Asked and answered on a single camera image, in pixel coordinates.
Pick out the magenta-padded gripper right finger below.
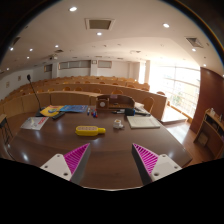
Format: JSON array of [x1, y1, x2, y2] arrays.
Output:
[[131, 143, 183, 186]]

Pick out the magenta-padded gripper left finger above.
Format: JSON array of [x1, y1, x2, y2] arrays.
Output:
[[40, 143, 92, 186]]

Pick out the white charger with red button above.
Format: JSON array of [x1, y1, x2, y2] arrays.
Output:
[[112, 118, 125, 130]]

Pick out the white and red brochure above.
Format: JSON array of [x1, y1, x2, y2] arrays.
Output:
[[20, 116, 50, 131]]

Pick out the black remote control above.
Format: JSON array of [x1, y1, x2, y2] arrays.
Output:
[[51, 112, 66, 121]]

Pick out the white notebook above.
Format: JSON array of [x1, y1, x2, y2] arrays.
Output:
[[126, 114, 162, 130]]

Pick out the wooden shelf unit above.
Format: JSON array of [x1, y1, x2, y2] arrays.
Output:
[[193, 107, 224, 160]]

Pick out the blue booklet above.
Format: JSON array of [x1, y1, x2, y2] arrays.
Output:
[[59, 104, 90, 114]]

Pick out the white paper stack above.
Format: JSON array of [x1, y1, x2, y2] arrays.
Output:
[[134, 102, 151, 114]]

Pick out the black handheld microphone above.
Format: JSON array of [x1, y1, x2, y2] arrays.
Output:
[[124, 107, 152, 117]]

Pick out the black chair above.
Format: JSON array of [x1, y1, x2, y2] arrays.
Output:
[[0, 113, 14, 146]]

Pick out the black pen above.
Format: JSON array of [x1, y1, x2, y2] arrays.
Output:
[[111, 108, 126, 115]]

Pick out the wooden desk organizer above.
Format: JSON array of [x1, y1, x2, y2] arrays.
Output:
[[95, 94, 136, 111]]

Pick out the large glass window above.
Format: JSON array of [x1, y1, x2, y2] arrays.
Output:
[[148, 64, 202, 119]]

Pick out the wooden auditorium seats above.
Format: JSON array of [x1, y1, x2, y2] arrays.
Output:
[[0, 75, 168, 116]]

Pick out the black gooseneck microphone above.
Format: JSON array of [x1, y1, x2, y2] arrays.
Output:
[[26, 73, 46, 118]]

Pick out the grey slatted ceiling vent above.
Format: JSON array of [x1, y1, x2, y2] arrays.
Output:
[[11, 35, 22, 47], [185, 36, 204, 49]]

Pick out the large square ceiling vent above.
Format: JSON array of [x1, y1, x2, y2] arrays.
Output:
[[84, 17, 116, 31]]

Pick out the ceiling spot lights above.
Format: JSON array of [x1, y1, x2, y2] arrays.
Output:
[[8, 5, 208, 68]]

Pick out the wide back wall window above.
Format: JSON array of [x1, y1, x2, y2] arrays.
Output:
[[58, 59, 92, 70]]

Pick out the small back wall window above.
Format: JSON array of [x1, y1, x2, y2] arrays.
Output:
[[97, 59, 113, 69]]

